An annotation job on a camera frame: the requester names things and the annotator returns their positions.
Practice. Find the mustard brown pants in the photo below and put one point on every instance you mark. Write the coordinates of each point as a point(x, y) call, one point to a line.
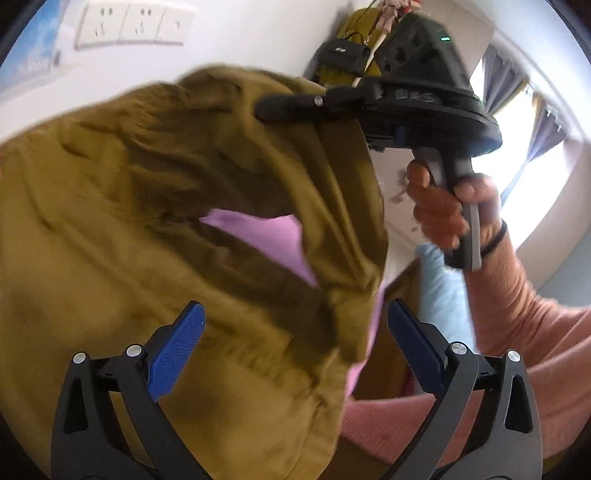
point(115, 230)

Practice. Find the white wall power socket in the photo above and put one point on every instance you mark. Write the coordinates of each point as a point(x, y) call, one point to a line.
point(141, 23)
point(99, 25)

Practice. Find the hanging beige doll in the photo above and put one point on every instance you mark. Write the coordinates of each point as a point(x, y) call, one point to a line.
point(392, 11)

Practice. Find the grey purple curtain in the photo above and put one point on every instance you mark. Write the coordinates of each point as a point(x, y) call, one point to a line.
point(503, 78)
point(545, 134)

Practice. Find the black wrist hair band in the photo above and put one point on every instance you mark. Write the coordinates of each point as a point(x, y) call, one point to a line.
point(501, 236)

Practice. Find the bright window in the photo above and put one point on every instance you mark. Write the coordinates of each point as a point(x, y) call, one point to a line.
point(521, 147)

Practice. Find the wall map poster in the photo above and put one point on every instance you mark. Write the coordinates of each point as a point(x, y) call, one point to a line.
point(32, 50)

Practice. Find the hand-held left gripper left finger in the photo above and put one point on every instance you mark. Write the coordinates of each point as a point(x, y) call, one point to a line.
point(178, 350)

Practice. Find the light blue cloth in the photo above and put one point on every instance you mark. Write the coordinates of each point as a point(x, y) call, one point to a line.
point(445, 300)

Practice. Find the pink blanket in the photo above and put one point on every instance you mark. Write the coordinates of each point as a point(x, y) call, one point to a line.
point(268, 240)

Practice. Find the black handbag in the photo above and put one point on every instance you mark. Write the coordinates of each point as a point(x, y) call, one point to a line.
point(341, 57)

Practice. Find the olive green hanging bag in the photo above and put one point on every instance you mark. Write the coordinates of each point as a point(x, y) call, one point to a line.
point(360, 21)

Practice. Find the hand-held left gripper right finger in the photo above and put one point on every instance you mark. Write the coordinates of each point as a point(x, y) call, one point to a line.
point(415, 350)

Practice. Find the person's right hand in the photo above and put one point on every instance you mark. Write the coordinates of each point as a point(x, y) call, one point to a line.
point(436, 212)

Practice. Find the white wall data socket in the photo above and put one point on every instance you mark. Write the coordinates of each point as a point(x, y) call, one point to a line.
point(176, 24)

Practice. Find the person's right forearm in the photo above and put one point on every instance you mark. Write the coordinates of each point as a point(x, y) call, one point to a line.
point(517, 300)

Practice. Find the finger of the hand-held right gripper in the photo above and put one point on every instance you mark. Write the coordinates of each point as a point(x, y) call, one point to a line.
point(295, 108)

